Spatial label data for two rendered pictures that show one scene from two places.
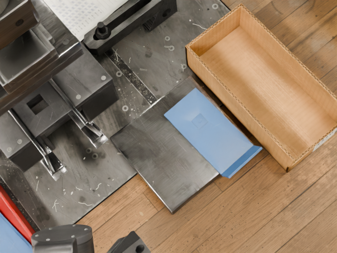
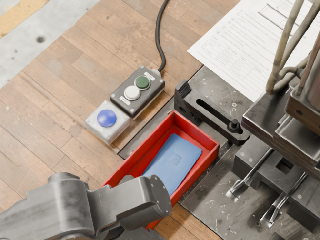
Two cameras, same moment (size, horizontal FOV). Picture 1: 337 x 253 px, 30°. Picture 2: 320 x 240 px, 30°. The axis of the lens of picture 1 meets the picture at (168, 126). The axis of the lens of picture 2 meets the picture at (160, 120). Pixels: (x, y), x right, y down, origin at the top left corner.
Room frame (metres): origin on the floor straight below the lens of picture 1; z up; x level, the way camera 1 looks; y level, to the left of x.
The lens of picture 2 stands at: (0.04, -0.13, 2.03)
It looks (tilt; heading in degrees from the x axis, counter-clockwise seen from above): 63 degrees down; 70
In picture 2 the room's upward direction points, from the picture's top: 1 degrees counter-clockwise
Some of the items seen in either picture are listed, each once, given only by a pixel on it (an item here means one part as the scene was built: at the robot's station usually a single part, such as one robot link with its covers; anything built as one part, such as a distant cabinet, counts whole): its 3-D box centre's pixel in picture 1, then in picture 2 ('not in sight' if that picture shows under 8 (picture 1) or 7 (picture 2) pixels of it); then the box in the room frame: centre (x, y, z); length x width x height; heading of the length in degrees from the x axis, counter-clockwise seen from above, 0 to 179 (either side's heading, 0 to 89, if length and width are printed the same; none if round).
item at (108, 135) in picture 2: not in sight; (107, 125); (0.13, 0.43, 0.90); 0.07 x 0.07 x 0.06; 29
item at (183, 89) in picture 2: not in sight; (190, 102); (0.30, 0.40, 0.95); 0.06 x 0.03 x 0.09; 119
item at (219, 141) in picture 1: (211, 131); not in sight; (0.32, -0.07, 0.93); 0.15 x 0.07 x 0.03; 31
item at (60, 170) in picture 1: (47, 158); (242, 184); (0.31, 0.19, 0.98); 0.07 x 0.02 x 0.01; 29
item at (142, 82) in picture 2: not in sight; (142, 84); (0.22, 0.49, 0.93); 0.03 x 0.03 x 0.02
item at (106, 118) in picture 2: not in sight; (106, 119); (0.13, 0.43, 0.93); 0.04 x 0.04 x 0.02
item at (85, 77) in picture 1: (43, 96); (293, 168); (0.42, 0.18, 0.98); 0.20 x 0.10 x 0.01; 119
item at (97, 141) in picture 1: (88, 126); (276, 210); (0.35, 0.12, 0.98); 0.07 x 0.02 x 0.01; 29
